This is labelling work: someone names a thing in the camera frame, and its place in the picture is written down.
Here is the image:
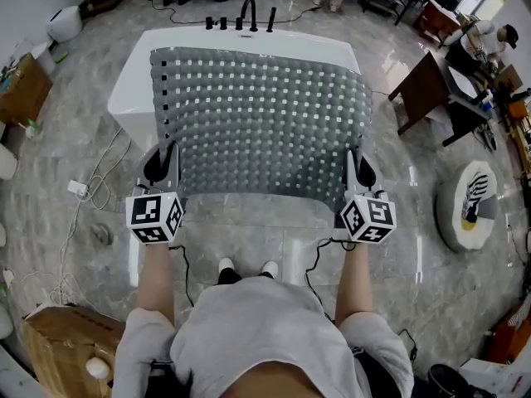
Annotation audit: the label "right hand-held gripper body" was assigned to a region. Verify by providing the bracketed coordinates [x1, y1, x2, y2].
[339, 179, 398, 245]

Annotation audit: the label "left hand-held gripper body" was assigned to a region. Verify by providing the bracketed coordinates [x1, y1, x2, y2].
[125, 162, 186, 245]

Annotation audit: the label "grey pebbled bath mat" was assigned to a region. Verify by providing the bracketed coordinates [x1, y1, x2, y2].
[149, 46, 375, 215]

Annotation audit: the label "person's right forearm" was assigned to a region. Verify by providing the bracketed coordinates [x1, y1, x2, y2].
[333, 241, 373, 328]

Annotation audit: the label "person's left forearm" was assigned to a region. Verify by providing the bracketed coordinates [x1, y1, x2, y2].
[134, 241, 178, 323]

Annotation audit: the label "white bathtub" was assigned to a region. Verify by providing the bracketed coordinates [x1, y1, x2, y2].
[107, 27, 362, 198]

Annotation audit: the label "white power strip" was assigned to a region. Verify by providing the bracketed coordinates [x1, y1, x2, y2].
[67, 178, 90, 197]

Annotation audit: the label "round zebra print pouf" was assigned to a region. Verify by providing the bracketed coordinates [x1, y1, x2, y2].
[434, 159, 499, 254]

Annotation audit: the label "person's black trousers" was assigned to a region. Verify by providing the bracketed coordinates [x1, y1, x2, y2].
[214, 268, 275, 286]

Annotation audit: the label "dark wooden table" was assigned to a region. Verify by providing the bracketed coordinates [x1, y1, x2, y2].
[387, 49, 454, 137]

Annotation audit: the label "black side table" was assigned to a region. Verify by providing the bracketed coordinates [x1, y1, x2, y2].
[441, 95, 495, 148]

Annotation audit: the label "green spray bottle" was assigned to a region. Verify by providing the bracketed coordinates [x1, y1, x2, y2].
[25, 118, 45, 141]

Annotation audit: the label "brown cardboard box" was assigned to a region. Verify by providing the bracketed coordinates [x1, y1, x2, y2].
[22, 303, 126, 398]

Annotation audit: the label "brown wooden cabinet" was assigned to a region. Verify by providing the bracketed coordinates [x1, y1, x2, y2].
[0, 53, 55, 126]

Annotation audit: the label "person's grey t-shirt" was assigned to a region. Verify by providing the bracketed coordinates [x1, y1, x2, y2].
[113, 275, 416, 398]

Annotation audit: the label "white waste bin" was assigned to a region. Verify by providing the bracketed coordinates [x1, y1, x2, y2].
[30, 41, 56, 75]

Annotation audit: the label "white round ball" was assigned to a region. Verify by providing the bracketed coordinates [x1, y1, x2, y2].
[85, 356, 112, 381]

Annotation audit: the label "black curved faucet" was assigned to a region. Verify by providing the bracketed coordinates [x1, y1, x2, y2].
[240, 0, 260, 33]

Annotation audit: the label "black round bin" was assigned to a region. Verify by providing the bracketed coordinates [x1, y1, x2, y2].
[426, 362, 470, 398]

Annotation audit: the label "orange box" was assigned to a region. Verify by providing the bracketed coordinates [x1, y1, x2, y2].
[485, 303, 531, 365]

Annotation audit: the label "white flat box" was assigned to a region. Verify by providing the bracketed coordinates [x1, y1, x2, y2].
[459, 357, 531, 398]

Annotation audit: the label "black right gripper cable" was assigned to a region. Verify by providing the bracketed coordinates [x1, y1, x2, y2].
[304, 236, 358, 308]

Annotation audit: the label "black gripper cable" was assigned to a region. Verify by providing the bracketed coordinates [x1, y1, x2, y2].
[304, 236, 358, 308]
[168, 244, 196, 308]

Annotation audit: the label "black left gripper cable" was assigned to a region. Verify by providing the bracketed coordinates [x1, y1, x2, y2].
[168, 244, 196, 308]

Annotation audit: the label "white cable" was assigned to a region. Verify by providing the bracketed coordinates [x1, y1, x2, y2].
[7, 125, 134, 308]

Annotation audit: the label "black power adapter cable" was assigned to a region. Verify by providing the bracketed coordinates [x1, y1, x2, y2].
[397, 328, 419, 363]

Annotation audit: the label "black floor cable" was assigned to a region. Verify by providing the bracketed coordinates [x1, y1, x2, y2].
[150, 0, 325, 27]

